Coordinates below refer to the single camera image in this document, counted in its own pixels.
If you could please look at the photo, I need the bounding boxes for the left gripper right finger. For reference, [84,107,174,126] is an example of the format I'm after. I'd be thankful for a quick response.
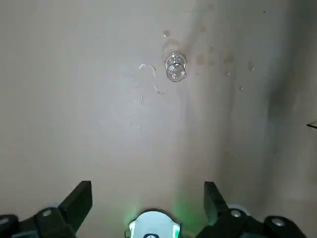
[198,180,317,238]

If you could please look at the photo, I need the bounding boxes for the glass graduated cylinder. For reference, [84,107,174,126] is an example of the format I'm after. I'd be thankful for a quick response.
[164,50,188,84]

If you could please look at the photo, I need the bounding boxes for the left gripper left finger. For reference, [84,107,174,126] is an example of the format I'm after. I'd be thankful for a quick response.
[0,180,93,238]

